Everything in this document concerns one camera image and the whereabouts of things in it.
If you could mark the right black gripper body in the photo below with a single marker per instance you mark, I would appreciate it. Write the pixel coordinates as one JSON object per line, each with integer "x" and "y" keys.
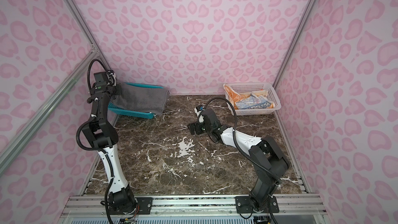
{"x": 200, "y": 128}

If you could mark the teal plastic basket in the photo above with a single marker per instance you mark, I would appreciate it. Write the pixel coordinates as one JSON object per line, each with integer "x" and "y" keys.
{"x": 120, "y": 111}

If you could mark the aluminium post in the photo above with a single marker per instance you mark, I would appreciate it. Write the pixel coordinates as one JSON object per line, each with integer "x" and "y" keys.
{"x": 304, "y": 19}
{"x": 84, "y": 28}

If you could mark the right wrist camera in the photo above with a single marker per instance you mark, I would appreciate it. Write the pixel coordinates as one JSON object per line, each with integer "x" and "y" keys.
{"x": 198, "y": 111}

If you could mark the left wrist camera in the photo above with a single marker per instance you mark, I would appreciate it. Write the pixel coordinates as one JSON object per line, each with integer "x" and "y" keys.
{"x": 111, "y": 76}

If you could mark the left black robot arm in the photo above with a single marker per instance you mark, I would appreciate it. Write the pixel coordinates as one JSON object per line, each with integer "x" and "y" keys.
{"x": 97, "y": 134}

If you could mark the white plastic basket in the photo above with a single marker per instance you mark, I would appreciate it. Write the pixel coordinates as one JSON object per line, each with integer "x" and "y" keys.
{"x": 249, "y": 87}

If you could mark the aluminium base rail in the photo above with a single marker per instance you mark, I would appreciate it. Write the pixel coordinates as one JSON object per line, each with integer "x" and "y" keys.
{"x": 200, "y": 209}

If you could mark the grey terry towel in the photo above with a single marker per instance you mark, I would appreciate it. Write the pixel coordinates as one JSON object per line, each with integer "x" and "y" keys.
{"x": 142, "y": 99}

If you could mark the left aluminium frame strut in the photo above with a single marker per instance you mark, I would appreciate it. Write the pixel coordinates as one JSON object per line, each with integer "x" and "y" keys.
{"x": 20, "y": 141}

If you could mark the orange patterned towel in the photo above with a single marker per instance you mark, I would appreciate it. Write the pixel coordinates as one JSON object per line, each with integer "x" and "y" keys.
{"x": 234, "y": 96}

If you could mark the back left aluminium post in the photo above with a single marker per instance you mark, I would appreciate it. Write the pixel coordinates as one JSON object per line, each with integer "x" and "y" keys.
{"x": 84, "y": 28}

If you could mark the back right aluminium post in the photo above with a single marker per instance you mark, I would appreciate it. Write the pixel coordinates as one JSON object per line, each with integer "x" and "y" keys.
{"x": 304, "y": 19}

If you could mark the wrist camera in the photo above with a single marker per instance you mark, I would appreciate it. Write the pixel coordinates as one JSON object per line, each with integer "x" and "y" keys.
{"x": 198, "y": 111}
{"x": 111, "y": 76}

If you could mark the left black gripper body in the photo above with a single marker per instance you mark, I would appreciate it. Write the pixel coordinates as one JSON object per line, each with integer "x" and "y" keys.
{"x": 116, "y": 89}

